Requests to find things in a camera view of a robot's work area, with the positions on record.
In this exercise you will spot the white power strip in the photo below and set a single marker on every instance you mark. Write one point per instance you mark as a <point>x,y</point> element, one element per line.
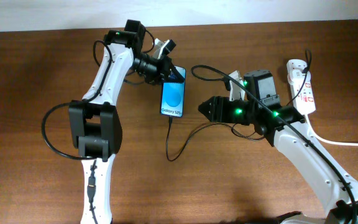
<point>300,86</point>

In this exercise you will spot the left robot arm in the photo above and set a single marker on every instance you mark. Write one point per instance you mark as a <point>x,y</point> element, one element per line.
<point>95,126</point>

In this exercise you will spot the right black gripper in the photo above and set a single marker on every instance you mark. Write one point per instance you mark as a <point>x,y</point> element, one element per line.
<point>220,109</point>

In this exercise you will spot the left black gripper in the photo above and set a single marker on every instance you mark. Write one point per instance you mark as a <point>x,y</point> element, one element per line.
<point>166,66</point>

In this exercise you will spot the blue screen Galaxy smartphone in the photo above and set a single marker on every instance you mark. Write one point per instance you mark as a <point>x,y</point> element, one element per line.
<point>172,100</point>

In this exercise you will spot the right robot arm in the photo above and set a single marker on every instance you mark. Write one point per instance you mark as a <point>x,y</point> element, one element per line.
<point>254,101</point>

